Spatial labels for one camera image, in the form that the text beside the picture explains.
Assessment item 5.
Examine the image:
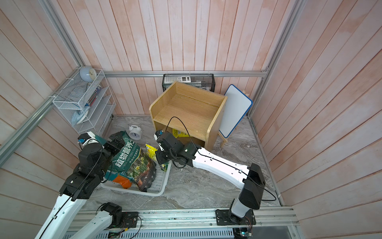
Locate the wooden shelf cabinet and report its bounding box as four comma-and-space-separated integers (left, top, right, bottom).
149, 82, 228, 151

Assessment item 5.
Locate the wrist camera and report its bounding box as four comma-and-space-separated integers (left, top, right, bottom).
154, 130, 164, 151
78, 131, 98, 149

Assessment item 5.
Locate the blue-framed whiteboard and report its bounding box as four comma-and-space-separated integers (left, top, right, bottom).
219, 84, 253, 138

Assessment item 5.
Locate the wooden whiteboard easel stand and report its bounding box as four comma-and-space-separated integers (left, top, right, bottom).
218, 131, 228, 148

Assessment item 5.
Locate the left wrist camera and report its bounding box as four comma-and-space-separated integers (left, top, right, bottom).
78, 131, 98, 149

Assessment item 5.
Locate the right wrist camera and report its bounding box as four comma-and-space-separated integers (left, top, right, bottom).
154, 130, 164, 151

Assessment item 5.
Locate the large green soil bag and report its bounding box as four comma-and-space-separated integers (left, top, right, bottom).
105, 131, 157, 192

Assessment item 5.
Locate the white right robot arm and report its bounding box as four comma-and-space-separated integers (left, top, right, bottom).
154, 130, 266, 226

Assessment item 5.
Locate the white wire mesh rack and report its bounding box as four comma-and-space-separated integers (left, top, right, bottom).
53, 68, 116, 136

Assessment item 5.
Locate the white twin-bell alarm clock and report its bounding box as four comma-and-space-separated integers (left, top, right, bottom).
128, 125, 143, 140

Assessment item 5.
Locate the white perforated plastic basket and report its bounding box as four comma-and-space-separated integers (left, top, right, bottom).
100, 163, 172, 197

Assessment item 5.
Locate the black wire mesh basket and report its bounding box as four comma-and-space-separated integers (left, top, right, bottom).
162, 73, 215, 92

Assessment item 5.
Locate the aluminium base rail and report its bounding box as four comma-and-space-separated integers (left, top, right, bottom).
64, 206, 299, 239

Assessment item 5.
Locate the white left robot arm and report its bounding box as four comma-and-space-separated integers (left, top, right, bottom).
36, 138, 141, 239

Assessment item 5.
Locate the yellow fertilizer bag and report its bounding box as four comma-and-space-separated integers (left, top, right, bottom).
145, 144, 168, 172
172, 128, 189, 138

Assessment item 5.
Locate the white calculator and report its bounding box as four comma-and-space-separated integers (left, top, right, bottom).
164, 75, 192, 84

